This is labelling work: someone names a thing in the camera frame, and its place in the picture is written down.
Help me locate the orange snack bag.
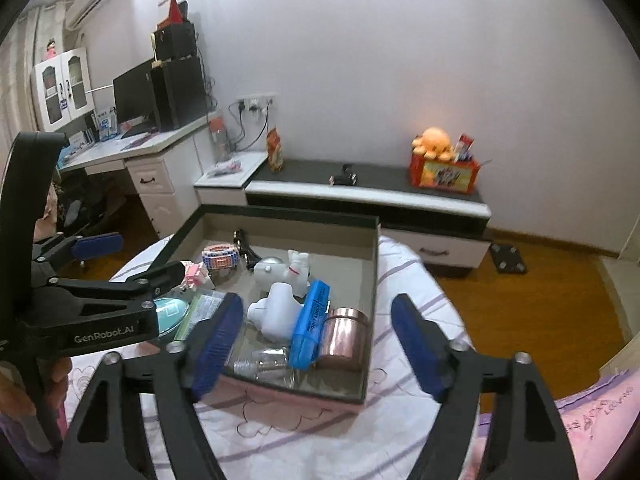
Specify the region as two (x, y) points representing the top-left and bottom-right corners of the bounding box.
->
(266, 128), (283, 174)

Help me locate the white wall power strip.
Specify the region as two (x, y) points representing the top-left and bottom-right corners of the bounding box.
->
(235, 92), (277, 114)

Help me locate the white desk with drawers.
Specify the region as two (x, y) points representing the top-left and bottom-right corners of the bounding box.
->
(61, 113), (218, 238)

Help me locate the white mini massage gun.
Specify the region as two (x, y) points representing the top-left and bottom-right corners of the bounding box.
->
(247, 283), (303, 344)

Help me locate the pink brick figure small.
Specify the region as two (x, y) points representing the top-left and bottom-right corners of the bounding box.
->
(182, 261), (215, 290)

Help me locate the white astronaut figurine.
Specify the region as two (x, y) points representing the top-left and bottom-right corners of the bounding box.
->
(253, 249), (310, 298)

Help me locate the clear plastic box green label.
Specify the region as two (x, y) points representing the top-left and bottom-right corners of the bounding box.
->
(174, 290), (226, 341)

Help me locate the rose gold metal tin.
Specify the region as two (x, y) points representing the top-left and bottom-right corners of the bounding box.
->
(316, 307), (369, 372)

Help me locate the black computer tower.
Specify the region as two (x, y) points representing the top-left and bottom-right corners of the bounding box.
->
(150, 55), (207, 132)

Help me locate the low black white cabinet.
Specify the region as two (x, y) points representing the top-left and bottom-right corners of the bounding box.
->
(245, 160), (491, 273)

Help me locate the white bedside cabinet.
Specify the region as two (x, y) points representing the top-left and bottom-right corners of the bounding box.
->
(194, 152), (267, 206)

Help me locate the blue oblong case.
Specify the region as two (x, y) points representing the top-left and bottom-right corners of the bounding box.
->
(288, 280), (331, 370)

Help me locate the clear bottle red cap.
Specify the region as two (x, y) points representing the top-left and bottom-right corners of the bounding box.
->
(208, 117), (231, 162)

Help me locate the orange octopus plush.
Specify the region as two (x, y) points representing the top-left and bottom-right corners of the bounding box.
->
(412, 127), (454, 162)

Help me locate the black speaker box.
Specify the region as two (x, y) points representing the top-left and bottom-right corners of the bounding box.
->
(153, 22), (196, 61)

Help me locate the white striped table cloth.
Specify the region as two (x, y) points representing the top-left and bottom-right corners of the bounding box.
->
(64, 234), (484, 480)

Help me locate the black rhinestone hair clip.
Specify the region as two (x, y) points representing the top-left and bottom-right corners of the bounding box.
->
(233, 229), (262, 271)

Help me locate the black computer monitor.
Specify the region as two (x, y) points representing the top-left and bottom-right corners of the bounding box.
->
(113, 60), (155, 125)

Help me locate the pink black storage box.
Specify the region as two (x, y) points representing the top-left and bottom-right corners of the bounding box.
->
(152, 206), (378, 412)

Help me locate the black bathroom scale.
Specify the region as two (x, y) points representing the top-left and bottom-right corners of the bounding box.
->
(489, 243), (527, 274)

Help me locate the black office chair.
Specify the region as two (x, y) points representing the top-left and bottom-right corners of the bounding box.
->
(54, 170), (126, 236)

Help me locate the red cartoon storage crate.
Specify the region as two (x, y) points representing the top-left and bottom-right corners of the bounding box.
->
(409, 154), (480, 194)

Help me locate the pink quilt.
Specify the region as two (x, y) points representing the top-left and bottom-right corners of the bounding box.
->
(470, 366), (640, 480)

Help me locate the white glass door cabinet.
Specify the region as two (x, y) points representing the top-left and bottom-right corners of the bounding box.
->
(32, 48), (94, 131)

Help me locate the teal egg shaped case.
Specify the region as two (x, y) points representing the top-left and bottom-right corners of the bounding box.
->
(155, 297), (189, 336)

